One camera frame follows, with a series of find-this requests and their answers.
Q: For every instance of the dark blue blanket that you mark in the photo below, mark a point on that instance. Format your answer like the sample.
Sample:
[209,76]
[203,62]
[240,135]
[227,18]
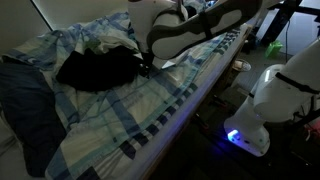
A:
[28,105]

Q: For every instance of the blue plaid bed sheet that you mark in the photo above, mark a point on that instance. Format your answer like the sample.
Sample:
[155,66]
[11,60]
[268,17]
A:
[105,129]

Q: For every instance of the black clothing pile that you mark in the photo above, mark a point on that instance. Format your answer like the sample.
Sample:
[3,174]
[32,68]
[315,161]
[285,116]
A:
[99,72]

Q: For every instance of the white book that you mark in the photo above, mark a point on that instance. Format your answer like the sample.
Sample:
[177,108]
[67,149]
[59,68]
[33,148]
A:
[168,64]

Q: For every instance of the wooden bed frame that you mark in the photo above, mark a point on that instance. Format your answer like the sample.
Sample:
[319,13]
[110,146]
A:
[150,155]

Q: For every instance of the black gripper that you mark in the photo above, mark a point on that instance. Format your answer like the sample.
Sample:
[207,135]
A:
[146,65]

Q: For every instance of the green bag on floor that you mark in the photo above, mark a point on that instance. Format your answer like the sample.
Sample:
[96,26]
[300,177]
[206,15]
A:
[273,49]

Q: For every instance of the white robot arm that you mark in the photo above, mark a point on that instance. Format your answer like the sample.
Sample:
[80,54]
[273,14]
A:
[164,30]

